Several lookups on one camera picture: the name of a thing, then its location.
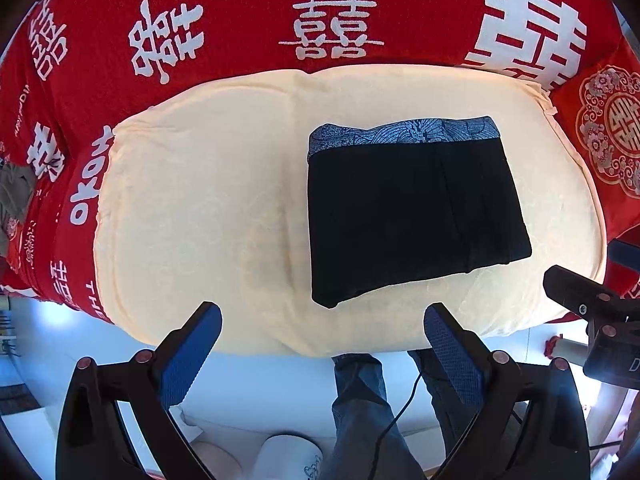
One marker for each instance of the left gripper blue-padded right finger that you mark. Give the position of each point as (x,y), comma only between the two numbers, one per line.
(528,422)

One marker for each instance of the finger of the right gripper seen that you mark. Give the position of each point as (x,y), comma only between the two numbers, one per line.
(625,254)

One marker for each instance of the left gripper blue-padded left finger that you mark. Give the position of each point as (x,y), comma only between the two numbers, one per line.
(93,441)

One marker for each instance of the black pants with blue waistband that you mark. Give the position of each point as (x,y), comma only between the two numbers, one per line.
(406,202)

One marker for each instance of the red embroidered pillow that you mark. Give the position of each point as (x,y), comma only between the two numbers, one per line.
(599,111)

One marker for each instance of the person's legs in jeans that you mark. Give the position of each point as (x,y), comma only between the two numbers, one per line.
(368,443)

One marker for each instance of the white slipper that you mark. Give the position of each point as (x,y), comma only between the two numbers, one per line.
(288,457)

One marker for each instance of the cream seat cushion cover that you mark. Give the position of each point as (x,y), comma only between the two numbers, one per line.
(205,200)

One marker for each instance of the red sofa cover white characters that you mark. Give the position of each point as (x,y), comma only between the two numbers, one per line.
(74,69)

